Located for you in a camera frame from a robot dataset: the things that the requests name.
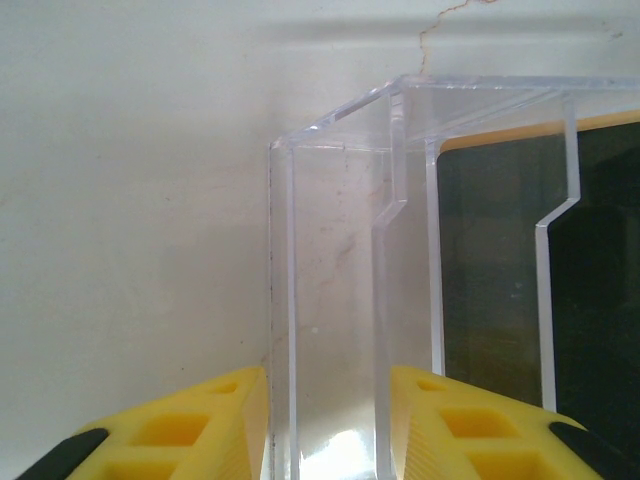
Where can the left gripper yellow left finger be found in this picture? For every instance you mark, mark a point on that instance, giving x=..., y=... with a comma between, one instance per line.
x=200, y=425

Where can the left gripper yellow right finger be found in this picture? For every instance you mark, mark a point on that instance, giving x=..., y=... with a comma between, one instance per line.
x=450, y=440

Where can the plain black credit card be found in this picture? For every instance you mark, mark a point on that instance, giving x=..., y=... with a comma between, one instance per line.
x=490, y=275

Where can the clear acrylic card box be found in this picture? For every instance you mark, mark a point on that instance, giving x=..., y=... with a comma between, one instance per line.
x=340, y=250

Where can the gold credit card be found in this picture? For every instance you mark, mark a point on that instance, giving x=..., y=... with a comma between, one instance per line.
x=500, y=136

